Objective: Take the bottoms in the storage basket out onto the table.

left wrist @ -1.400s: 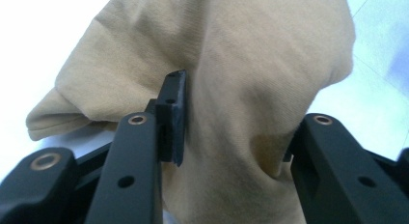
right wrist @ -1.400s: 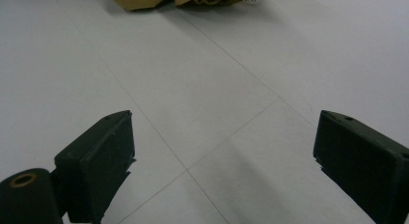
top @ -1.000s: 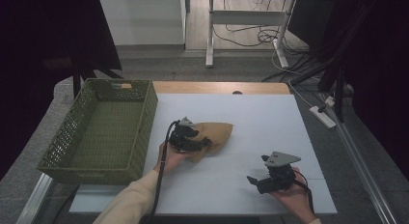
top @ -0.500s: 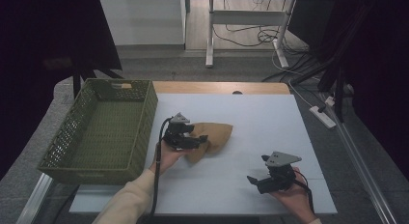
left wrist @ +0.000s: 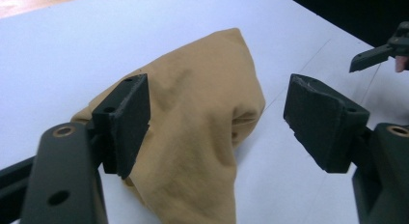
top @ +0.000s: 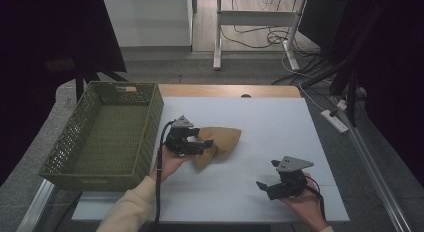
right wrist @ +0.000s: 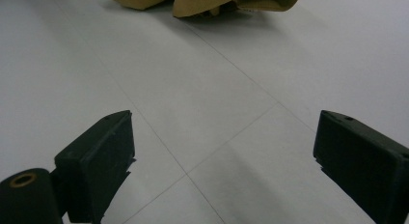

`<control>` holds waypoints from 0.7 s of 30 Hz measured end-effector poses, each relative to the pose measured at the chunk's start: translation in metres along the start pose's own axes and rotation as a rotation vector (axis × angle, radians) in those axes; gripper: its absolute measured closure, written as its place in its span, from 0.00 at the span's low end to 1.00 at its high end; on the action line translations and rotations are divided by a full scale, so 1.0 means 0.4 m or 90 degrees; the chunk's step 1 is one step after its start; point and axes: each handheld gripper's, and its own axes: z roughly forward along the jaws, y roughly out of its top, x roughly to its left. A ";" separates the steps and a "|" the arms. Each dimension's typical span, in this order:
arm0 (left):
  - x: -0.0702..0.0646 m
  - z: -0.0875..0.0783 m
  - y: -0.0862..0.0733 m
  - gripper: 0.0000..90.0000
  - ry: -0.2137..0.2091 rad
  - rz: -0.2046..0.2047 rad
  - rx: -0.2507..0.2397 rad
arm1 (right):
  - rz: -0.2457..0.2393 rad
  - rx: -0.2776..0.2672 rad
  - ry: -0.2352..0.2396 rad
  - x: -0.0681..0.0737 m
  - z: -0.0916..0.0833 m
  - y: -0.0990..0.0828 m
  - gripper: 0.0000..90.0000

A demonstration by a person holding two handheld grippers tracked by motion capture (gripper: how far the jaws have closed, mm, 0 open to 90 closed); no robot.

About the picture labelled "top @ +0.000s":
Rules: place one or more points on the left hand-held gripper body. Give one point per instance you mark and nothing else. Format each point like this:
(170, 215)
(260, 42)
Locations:
(176, 140)

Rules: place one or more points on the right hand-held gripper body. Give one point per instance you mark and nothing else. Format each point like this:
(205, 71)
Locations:
(291, 182)

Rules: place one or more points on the tan cloth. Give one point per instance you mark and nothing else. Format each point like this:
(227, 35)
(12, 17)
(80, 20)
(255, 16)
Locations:
(223, 138)

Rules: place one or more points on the green woven plastic basket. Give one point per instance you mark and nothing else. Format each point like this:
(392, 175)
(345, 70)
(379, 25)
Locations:
(106, 135)

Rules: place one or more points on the person's left hand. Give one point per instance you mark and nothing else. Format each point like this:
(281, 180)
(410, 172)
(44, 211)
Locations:
(168, 167)

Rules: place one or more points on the person's right hand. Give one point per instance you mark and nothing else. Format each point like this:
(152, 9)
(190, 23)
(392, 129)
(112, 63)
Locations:
(310, 205)

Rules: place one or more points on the white foam board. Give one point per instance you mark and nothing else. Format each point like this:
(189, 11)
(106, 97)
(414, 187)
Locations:
(266, 132)

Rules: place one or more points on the white power strip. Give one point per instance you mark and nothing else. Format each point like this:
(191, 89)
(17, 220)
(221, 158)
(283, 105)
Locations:
(335, 122)

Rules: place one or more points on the white plug adapter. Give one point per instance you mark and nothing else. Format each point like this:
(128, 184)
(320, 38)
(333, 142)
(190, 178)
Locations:
(341, 104)

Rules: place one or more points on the black stand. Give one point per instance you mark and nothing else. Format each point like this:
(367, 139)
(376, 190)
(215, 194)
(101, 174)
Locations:
(79, 85)
(346, 68)

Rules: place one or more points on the white cabinet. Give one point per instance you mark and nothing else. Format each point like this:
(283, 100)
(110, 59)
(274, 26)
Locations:
(146, 22)

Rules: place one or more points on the dark curtain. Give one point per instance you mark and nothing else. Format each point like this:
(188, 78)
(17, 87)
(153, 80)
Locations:
(36, 58)
(396, 75)

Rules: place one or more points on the aluminium rail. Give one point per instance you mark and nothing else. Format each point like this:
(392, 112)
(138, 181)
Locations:
(35, 208)
(376, 178)

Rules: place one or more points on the white metal desk frame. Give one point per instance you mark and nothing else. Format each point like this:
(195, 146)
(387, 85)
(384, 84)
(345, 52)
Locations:
(253, 18)

